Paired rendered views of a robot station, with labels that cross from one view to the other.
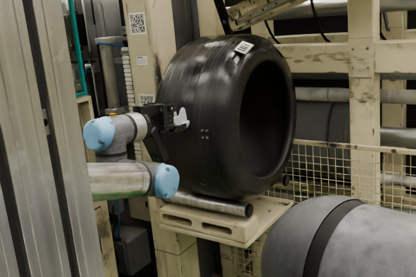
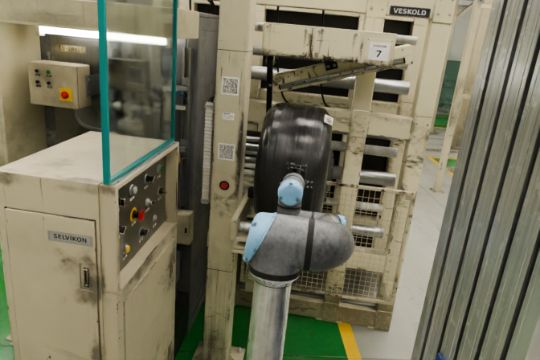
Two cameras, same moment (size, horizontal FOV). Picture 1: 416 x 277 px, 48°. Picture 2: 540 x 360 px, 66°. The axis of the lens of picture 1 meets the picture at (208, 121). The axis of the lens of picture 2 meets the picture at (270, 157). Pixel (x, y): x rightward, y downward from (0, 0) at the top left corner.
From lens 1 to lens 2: 92 cm
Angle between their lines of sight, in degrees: 28
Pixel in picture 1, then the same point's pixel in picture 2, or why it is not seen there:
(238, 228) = not seen: hidden behind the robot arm
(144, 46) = (233, 105)
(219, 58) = (317, 128)
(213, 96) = (317, 157)
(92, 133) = (291, 193)
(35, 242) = not seen: outside the picture
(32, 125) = not seen: outside the picture
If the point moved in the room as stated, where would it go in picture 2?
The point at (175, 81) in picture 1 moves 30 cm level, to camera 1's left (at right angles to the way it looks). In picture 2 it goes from (282, 142) to (210, 145)
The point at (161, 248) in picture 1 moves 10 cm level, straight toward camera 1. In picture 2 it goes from (215, 267) to (226, 277)
